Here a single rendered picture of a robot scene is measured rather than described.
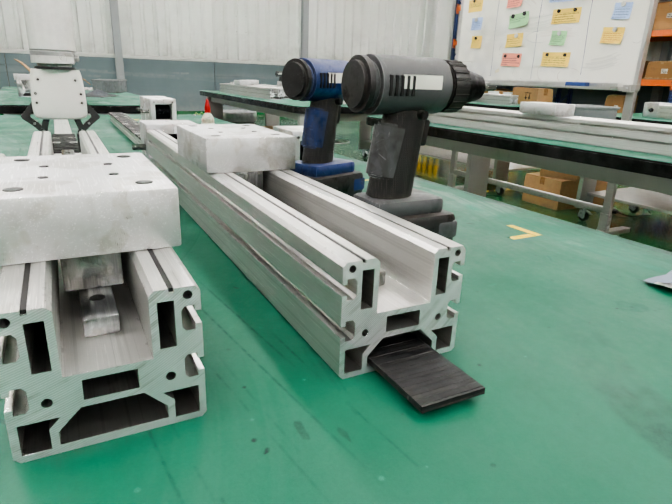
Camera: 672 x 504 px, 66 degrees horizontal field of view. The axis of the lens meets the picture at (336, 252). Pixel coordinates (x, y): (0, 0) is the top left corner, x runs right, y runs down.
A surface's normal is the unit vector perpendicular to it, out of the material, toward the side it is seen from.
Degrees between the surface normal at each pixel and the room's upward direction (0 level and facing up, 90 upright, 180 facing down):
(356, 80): 90
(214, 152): 90
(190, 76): 90
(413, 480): 0
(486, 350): 0
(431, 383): 0
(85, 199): 90
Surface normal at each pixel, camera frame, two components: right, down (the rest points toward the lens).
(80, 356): 0.04, -0.94
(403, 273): -0.89, 0.12
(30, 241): 0.46, 0.30
